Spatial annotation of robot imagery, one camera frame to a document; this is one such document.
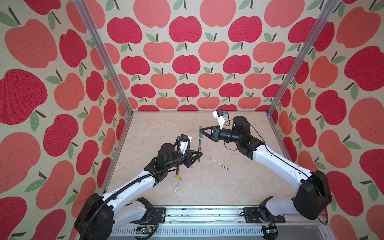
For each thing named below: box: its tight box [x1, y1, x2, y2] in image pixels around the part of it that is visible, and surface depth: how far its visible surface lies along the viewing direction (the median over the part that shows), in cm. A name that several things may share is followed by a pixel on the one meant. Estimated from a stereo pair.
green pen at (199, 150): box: [198, 138, 201, 163], surface depth 74 cm
